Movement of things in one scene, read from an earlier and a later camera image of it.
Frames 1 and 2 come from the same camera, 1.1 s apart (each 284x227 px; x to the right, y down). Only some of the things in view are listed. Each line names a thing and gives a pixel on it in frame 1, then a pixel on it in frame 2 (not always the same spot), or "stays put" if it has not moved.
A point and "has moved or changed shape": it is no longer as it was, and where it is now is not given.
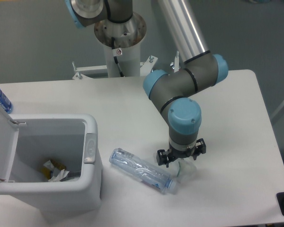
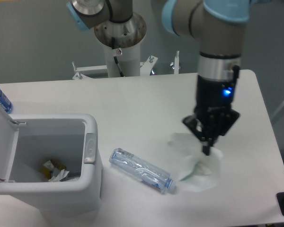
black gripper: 164,157 to 214,99
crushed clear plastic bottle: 146,172 stays put
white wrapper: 187,171 has moved or changed shape
